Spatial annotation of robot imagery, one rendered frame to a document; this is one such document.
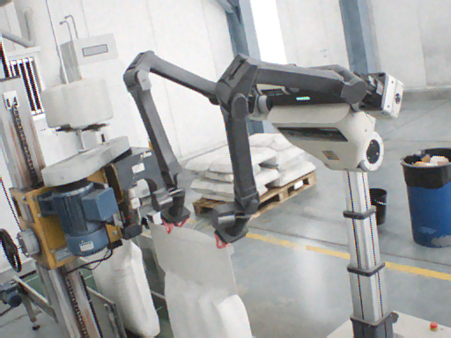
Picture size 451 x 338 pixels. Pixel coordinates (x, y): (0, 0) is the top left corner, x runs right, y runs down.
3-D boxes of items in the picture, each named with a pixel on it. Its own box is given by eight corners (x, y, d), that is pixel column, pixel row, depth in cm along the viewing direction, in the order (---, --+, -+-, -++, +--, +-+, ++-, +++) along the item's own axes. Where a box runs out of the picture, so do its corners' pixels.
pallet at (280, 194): (317, 183, 549) (315, 171, 546) (247, 222, 472) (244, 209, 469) (264, 179, 609) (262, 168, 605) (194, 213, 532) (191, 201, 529)
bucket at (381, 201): (396, 216, 409) (394, 189, 403) (379, 230, 391) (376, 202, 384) (367, 213, 431) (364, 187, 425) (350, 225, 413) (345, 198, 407)
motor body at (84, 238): (118, 246, 172) (99, 181, 166) (81, 262, 162) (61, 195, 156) (99, 238, 183) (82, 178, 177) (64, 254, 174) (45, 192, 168)
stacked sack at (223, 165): (280, 157, 499) (278, 143, 495) (235, 177, 458) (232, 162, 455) (252, 156, 531) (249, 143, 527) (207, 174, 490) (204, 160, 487)
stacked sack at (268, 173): (283, 179, 506) (281, 165, 502) (241, 200, 463) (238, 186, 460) (254, 176, 537) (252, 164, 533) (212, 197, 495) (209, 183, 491)
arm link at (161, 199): (183, 171, 170) (170, 170, 177) (156, 180, 163) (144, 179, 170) (190, 202, 173) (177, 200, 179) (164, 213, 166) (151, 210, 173)
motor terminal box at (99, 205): (121, 217, 169) (113, 186, 166) (105, 228, 159) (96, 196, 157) (104, 217, 172) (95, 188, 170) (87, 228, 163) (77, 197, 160)
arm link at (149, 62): (144, 42, 156) (129, 47, 164) (132, 80, 155) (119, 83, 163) (241, 88, 184) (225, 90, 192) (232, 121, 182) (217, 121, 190)
